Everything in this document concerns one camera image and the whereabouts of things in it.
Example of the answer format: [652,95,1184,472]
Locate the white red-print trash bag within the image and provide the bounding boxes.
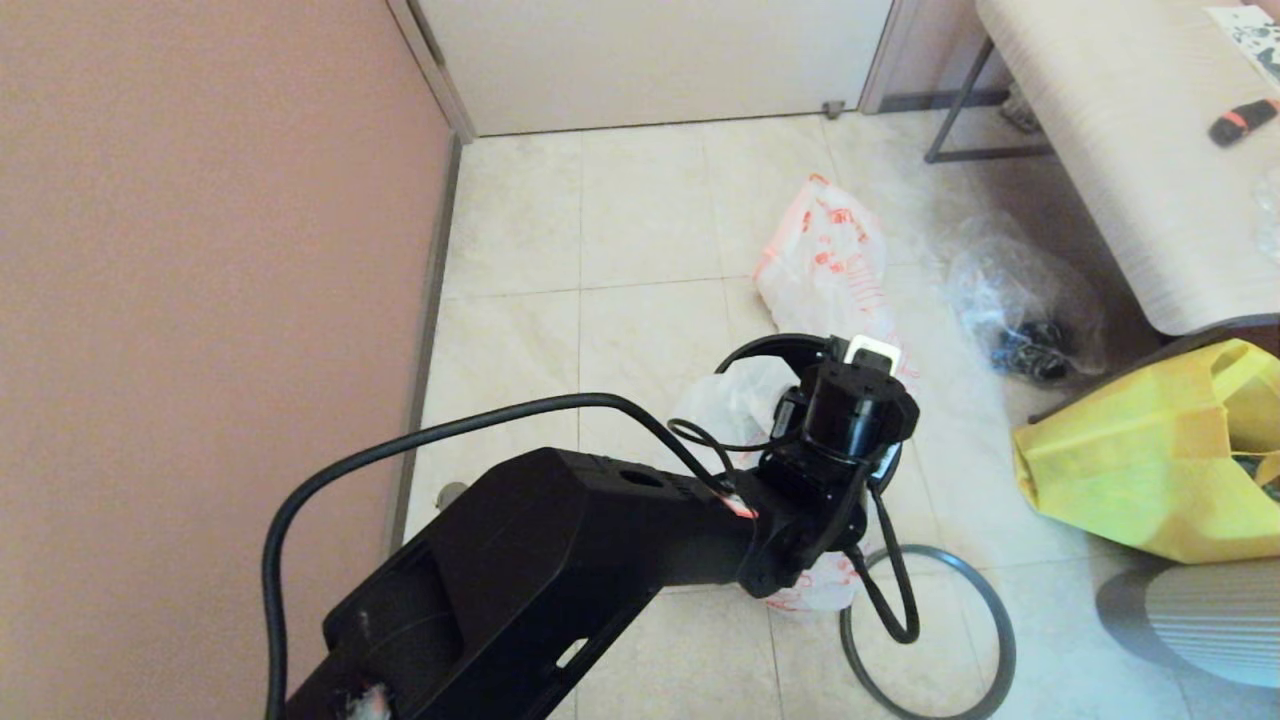
[672,355,863,614]
[753,172,919,386]

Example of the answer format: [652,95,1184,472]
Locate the black trash bin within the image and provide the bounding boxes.
[714,333,906,496]

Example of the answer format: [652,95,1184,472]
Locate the grey bin rim ring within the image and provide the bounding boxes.
[840,545,1017,720]

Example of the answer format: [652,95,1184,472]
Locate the clear plastic bag dark contents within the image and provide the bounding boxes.
[945,215,1106,386]

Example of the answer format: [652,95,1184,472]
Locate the yellow non-woven tote bag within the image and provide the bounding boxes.
[1012,340,1280,566]

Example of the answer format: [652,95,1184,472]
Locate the white ribbed cylinder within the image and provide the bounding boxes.
[1095,558,1280,691]

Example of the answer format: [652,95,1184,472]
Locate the small grey floor item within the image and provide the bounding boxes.
[1000,85,1041,136]

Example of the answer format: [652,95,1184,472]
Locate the white door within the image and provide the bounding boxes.
[415,0,896,138]

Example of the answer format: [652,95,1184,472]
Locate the light wood-grain table top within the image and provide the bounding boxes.
[975,0,1280,336]

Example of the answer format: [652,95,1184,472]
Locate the clear crumpled plastic item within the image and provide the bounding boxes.
[1252,168,1280,266]

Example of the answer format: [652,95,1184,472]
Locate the black orange marker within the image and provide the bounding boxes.
[1208,98,1280,149]

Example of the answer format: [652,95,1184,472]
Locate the white black-print paper sheet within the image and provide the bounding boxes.
[1205,5,1280,91]

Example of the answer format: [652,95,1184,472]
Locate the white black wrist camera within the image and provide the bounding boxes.
[775,335,921,466]

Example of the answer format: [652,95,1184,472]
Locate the thin black camera cable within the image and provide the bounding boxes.
[666,418,923,646]

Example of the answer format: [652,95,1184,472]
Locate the dark metal table frame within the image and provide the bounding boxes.
[922,38,1280,423]

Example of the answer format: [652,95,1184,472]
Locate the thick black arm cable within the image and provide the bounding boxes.
[262,392,746,720]

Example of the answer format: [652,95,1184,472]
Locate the light grey door frame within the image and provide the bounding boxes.
[385,0,926,144]

